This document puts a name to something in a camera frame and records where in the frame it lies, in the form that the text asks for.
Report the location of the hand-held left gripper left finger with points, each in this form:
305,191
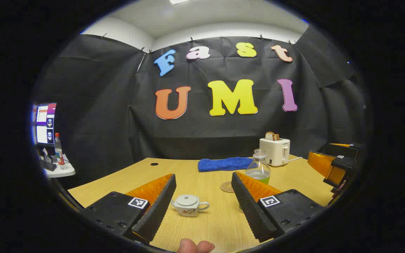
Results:
158,207

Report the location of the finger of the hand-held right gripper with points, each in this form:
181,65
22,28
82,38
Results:
323,164
345,149

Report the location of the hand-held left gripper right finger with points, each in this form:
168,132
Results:
250,207

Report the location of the white teacup lid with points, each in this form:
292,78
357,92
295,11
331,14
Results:
186,200

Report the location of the white teacup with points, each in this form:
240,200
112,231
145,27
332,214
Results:
188,211

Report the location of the round cork coaster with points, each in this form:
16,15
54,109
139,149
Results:
226,187

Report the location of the green label water bottle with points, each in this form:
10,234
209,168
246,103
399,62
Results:
257,168

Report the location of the clear bottle red cap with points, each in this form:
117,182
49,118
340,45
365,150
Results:
59,153

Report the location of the blue towel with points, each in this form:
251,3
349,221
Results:
223,164

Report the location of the white toaster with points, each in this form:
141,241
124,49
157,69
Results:
274,151

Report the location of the pale bread slice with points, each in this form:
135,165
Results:
269,136

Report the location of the black backdrop cloth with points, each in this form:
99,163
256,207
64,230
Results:
118,123

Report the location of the white side table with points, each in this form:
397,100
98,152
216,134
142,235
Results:
65,172

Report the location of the small black desk gadget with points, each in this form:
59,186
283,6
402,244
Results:
49,164

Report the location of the computer monitor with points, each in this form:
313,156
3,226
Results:
44,123

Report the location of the ceiling light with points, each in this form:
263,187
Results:
178,1

